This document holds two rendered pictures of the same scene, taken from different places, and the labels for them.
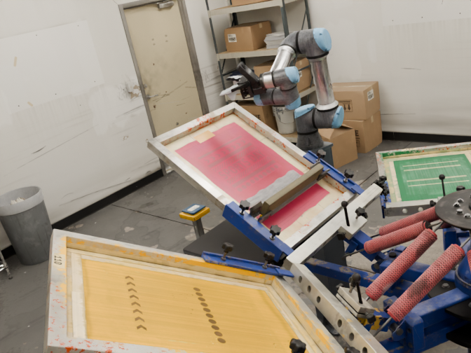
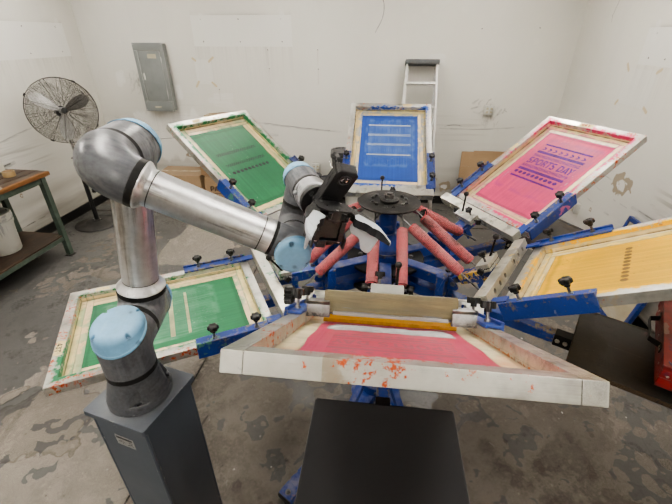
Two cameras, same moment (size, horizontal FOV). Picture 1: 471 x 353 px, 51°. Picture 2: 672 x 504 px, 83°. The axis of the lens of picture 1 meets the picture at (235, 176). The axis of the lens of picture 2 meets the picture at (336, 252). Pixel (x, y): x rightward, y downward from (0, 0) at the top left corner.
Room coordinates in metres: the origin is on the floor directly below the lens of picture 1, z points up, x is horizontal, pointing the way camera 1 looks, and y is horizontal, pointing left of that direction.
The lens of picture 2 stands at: (2.69, 0.40, 1.99)
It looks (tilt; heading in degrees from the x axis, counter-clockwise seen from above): 29 degrees down; 231
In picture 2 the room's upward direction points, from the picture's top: straight up
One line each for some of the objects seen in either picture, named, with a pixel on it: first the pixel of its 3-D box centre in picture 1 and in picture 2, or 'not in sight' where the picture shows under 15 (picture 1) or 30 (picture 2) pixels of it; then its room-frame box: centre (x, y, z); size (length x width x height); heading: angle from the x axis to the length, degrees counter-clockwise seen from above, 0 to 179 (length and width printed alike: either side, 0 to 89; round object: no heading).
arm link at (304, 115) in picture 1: (306, 118); (124, 340); (2.64, -0.45, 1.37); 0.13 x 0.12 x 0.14; 56
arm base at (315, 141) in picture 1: (308, 137); (135, 377); (2.64, -0.44, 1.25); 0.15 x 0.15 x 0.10
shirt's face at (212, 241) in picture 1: (246, 237); (382, 478); (2.21, 0.01, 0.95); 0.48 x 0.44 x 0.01; 44
